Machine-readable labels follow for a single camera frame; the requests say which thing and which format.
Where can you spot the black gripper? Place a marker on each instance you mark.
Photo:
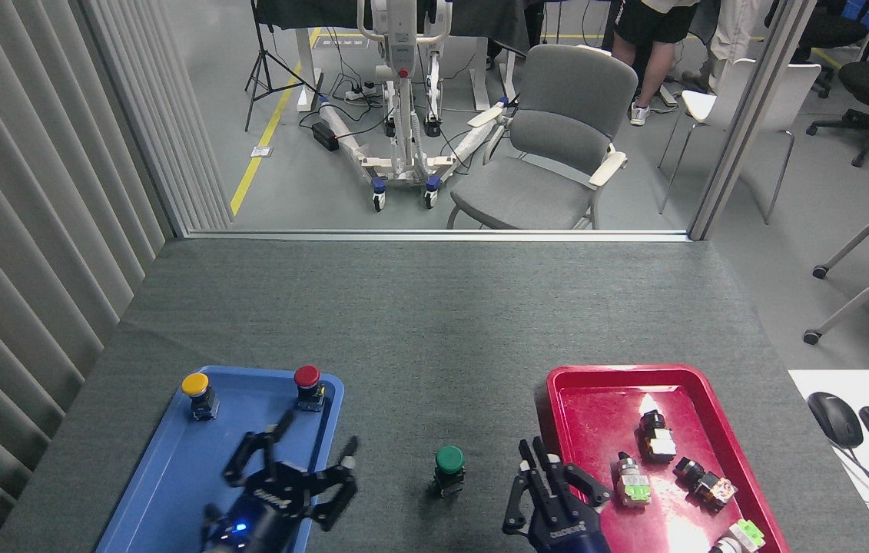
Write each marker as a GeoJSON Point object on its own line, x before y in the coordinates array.
{"type": "Point", "coordinates": [566, 530]}
{"type": "Point", "coordinates": [269, 507]}

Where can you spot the green push button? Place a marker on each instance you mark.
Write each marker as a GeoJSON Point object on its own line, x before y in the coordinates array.
{"type": "Point", "coordinates": [449, 461]}

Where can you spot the red push button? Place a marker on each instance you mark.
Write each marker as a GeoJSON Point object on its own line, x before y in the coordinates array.
{"type": "Point", "coordinates": [307, 377]}

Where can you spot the yellow push button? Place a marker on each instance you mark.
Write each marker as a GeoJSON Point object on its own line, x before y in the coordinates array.
{"type": "Point", "coordinates": [196, 385]}

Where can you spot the red plastic tray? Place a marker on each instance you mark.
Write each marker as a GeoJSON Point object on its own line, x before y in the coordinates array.
{"type": "Point", "coordinates": [595, 422]}

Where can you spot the blue plastic tray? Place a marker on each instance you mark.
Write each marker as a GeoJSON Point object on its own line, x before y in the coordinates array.
{"type": "Point", "coordinates": [173, 476]}

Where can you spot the black computer mouse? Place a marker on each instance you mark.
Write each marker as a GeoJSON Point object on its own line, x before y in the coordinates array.
{"type": "Point", "coordinates": [835, 418]}

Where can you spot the black power adapter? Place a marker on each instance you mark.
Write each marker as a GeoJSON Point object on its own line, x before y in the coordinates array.
{"type": "Point", "coordinates": [324, 136]}

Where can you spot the grey armchair with cream armrests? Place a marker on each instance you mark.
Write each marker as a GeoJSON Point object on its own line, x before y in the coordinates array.
{"type": "Point", "coordinates": [557, 130]}

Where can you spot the white stand on wheels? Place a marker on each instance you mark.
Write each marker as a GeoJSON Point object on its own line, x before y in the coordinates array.
{"type": "Point", "coordinates": [402, 115]}

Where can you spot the white power strip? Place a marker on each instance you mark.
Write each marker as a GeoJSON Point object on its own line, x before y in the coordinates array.
{"type": "Point", "coordinates": [359, 94]}

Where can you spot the black tripod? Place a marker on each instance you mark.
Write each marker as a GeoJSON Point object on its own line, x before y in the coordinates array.
{"type": "Point", "coordinates": [265, 69]}

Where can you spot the white chair with metal legs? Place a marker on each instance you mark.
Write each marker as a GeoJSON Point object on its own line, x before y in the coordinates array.
{"type": "Point", "coordinates": [784, 92]}

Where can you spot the person in shorts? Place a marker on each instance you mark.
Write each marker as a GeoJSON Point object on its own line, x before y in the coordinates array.
{"type": "Point", "coordinates": [653, 27]}

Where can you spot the person in long trousers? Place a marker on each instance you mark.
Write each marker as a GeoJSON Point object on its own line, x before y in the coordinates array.
{"type": "Point", "coordinates": [734, 31]}

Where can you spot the silver switch with green block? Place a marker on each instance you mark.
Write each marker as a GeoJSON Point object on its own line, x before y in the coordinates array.
{"type": "Point", "coordinates": [634, 485]}

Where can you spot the black and white switch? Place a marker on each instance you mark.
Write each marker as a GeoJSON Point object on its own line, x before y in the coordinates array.
{"type": "Point", "coordinates": [658, 442]}

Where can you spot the black switch with colourful block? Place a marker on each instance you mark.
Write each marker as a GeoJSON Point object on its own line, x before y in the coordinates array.
{"type": "Point", "coordinates": [707, 484]}

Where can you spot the white and green switch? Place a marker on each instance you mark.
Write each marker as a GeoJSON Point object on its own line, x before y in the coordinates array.
{"type": "Point", "coordinates": [745, 534]}

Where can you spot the silver table edge rail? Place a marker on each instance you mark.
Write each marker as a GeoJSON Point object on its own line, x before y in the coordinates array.
{"type": "Point", "coordinates": [434, 236]}

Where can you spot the grey slatted wall panel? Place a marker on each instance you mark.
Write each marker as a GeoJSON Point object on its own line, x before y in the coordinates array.
{"type": "Point", "coordinates": [34, 192]}

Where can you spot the silver post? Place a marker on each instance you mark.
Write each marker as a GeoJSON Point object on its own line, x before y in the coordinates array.
{"type": "Point", "coordinates": [741, 115]}

